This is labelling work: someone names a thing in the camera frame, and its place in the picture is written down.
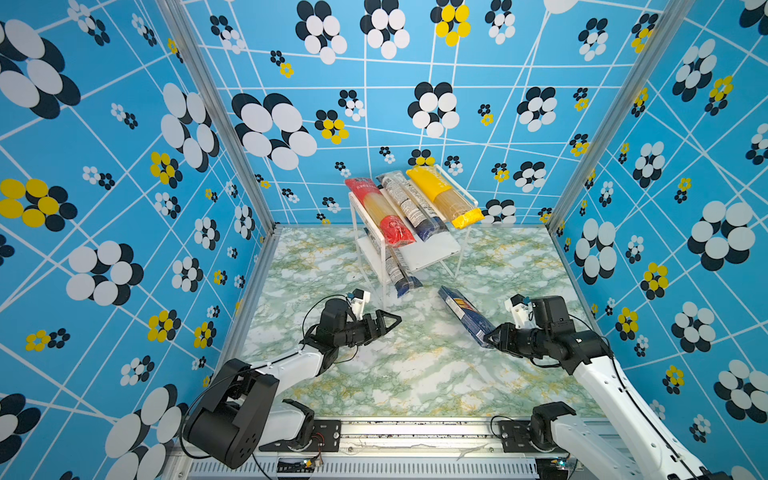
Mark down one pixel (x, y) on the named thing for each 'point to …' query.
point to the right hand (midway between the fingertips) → (490, 338)
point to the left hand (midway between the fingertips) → (395, 324)
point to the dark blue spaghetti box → (467, 314)
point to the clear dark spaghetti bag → (402, 276)
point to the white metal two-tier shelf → (418, 255)
